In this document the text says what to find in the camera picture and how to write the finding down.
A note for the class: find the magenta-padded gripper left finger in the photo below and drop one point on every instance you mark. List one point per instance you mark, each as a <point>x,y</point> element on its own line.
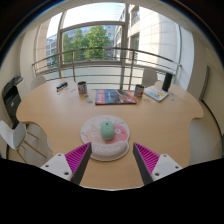
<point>78,158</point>

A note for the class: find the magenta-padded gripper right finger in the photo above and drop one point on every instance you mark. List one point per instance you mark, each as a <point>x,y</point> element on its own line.
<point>146,158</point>

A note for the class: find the mint green computer mouse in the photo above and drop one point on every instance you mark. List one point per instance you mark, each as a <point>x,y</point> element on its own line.
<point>108,131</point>

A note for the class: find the round pink cartoon mouse pad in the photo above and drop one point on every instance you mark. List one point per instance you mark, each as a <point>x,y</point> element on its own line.
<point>110,150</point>

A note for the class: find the white illustrated booklet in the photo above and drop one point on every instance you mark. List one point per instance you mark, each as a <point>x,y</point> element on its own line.
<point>156,93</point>

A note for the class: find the red and blue magazine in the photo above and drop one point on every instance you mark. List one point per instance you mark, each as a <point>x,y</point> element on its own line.
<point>115,97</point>

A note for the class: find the white chair with wooden legs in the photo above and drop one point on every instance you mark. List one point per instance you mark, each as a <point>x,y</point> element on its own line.
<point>13,135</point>

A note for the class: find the dark blue stapler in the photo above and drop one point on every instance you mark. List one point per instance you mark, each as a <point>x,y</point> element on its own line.
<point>61,86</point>

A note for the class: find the black cylindrical speaker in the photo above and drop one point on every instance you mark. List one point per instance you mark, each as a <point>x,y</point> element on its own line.
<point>167,82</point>

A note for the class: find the black office printer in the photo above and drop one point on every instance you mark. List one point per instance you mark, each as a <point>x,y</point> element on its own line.
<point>11,100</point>

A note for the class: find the metal balcony railing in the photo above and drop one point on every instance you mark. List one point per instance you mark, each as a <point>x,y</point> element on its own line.
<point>100,49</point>

